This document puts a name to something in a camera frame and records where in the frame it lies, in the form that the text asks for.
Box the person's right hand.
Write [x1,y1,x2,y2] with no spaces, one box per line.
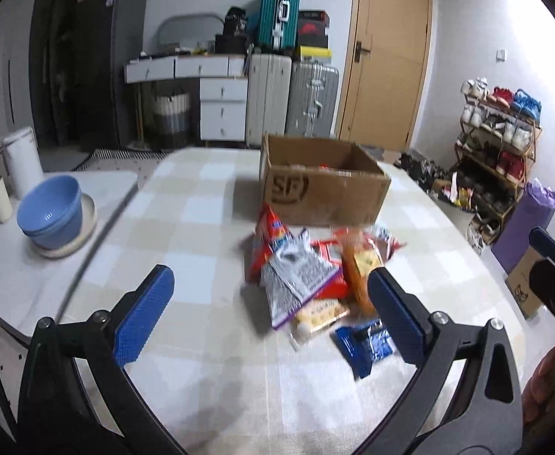
[522,345,555,433]

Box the beige door mat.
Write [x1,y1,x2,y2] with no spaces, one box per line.
[366,146,404,165]

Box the white side table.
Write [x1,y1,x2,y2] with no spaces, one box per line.
[0,169,139,342]

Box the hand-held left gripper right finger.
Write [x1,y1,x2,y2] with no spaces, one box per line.
[353,267,525,455]

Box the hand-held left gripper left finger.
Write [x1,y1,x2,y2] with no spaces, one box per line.
[17,264,183,455]

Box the orange snack packet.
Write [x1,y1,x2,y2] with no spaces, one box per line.
[339,228,383,316]

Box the white suitcase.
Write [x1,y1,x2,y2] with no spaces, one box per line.
[245,53,292,149]

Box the woven laundry basket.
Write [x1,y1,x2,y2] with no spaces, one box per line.
[149,83,192,149]

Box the small printed cardboard box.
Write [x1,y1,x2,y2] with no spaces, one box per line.
[505,246,551,321]

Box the shoe rack with shoes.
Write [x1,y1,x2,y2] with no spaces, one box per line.
[460,77,544,247]

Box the white sneakers pair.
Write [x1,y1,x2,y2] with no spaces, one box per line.
[466,220,489,255]

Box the blue plastic bowl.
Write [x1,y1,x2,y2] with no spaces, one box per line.
[22,218,87,250]
[17,174,85,238]

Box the pile of dark shoes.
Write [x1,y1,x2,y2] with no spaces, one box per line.
[395,149,454,196]

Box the silver suitcase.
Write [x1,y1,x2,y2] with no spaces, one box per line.
[284,61,341,140]

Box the black wardrobe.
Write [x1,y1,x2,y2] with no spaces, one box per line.
[30,0,148,151]

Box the purple bag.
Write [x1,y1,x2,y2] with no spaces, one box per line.
[490,177,555,276]

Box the silver purple snack packet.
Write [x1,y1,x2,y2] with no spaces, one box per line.
[260,230,343,331]

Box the teal suitcase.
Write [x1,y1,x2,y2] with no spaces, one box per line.
[258,0,302,54]

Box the white thermos jug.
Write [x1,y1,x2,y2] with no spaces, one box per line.
[3,127,45,200]

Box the black bag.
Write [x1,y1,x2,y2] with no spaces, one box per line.
[214,6,250,56]

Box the red barcode snack packet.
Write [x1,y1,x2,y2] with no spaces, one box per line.
[310,238,351,300]

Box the red blue chip packet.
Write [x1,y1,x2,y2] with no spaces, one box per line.
[253,203,293,285]

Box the patterned floor rug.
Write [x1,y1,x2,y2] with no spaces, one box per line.
[76,148,174,172]

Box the cream plate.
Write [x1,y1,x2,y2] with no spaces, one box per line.
[30,192,98,259]

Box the grey rounded panel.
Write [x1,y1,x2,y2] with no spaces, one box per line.
[156,14,224,54]

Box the red silver snack packet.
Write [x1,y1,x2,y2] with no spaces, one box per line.
[369,226,408,262]

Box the yellow cracker packet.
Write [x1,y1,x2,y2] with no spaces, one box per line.
[294,298,350,333]

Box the blue snack packet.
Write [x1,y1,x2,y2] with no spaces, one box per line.
[331,320,397,381]

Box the wooden door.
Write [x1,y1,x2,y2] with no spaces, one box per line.
[335,0,434,152]

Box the white desk with drawers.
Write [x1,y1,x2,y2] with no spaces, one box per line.
[125,54,250,143]

